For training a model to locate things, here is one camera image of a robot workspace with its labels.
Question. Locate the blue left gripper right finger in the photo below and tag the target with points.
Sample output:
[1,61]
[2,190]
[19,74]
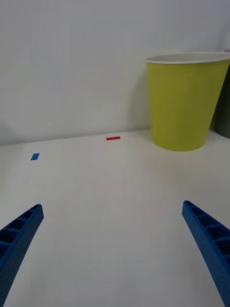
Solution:
[210,237]

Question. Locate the yellow-green plastic waste bin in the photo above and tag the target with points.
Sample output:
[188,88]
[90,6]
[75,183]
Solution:
[182,105]

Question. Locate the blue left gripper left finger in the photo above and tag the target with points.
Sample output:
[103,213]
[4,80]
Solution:
[16,242]

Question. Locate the grey plastic waste bin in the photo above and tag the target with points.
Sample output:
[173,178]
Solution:
[225,115]

